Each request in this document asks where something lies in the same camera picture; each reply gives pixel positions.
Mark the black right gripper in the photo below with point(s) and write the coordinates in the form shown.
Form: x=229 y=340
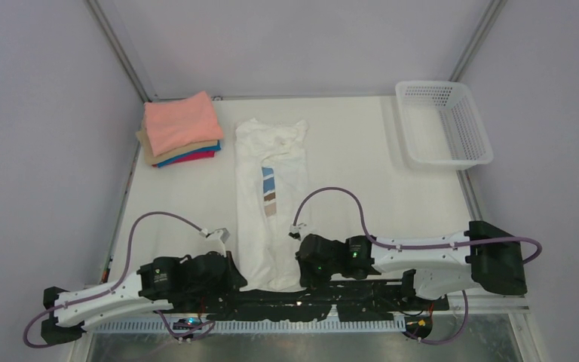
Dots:
x=308 y=279

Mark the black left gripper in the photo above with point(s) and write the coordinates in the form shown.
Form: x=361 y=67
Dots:
x=233 y=277

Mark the white printed t-shirt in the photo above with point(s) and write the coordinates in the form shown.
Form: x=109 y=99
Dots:
x=271 y=180

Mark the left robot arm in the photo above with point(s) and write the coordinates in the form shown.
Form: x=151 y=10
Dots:
x=168 y=284

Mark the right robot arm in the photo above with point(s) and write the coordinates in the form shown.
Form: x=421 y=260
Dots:
x=482 y=256

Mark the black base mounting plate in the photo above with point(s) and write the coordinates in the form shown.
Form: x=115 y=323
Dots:
x=352 y=301

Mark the folded magenta t-shirt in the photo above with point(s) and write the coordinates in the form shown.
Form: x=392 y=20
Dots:
x=193 y=156

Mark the folded pink t-shirt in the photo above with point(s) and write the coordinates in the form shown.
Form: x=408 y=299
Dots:
x=179 y=123

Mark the folded tan t-shirt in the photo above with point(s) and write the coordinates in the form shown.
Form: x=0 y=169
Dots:
x=174 y=154

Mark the white plastic laundry basket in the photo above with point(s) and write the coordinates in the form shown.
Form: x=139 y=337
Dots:
x=440 y=127

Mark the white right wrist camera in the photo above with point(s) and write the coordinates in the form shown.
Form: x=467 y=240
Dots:
x=295 y=231

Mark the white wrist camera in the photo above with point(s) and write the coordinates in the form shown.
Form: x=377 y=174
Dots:
x=215 y=240
x=295 y=231

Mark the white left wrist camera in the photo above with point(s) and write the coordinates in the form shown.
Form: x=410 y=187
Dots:
x=215 y=240

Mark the white slotted cable duct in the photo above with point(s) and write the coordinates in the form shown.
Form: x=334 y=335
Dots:
x=328 y=325

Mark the aluminium frame rail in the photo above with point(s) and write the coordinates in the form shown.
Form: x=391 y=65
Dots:
x=108 y=18

